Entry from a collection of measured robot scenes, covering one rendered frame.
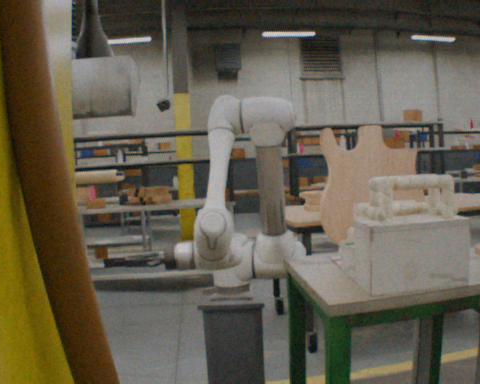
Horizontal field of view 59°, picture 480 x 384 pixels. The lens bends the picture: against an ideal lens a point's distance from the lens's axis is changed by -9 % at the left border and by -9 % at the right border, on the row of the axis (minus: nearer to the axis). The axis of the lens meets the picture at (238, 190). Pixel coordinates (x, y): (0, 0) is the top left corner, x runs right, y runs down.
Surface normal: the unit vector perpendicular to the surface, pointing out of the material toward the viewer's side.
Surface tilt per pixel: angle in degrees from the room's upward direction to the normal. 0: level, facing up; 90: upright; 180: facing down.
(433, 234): 90
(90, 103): 90
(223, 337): 90
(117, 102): 90
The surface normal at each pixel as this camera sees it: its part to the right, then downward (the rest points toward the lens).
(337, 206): 0.04, 0.05
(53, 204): 0.40, 0.15
